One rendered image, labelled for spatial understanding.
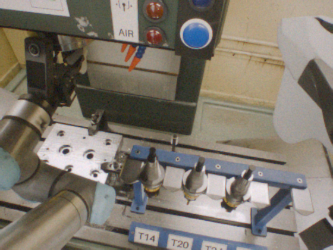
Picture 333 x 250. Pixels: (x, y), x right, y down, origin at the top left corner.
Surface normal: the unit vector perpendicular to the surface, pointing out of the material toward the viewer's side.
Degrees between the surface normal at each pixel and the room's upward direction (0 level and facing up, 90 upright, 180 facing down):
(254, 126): 0
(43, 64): 64
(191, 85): 90
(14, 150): 52
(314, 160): 24
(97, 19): 90
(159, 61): 89
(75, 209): 58
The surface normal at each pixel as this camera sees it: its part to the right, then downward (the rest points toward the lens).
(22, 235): 0.47, -0.86
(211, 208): 0.06, -0.65
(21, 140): 0.80, -0.25
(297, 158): -0.35, -0.66
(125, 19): -0.17, 0.74
